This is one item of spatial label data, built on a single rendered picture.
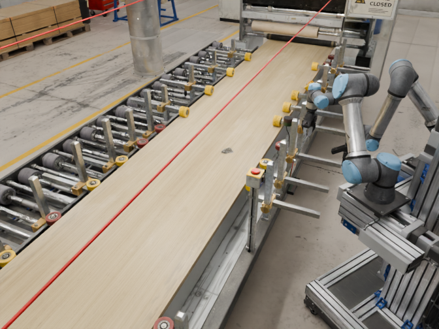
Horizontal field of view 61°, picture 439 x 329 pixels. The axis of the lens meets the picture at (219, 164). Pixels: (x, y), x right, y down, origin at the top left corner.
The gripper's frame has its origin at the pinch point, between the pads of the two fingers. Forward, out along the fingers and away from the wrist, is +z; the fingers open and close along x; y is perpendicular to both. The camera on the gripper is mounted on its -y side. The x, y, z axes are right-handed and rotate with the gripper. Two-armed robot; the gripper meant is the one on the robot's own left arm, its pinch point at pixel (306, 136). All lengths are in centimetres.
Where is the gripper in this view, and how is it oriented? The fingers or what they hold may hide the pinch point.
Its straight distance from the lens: 255.1
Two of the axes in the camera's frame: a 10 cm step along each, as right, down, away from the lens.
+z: 0.0, 8.2, 5.7
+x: -9.1, -2.3, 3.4
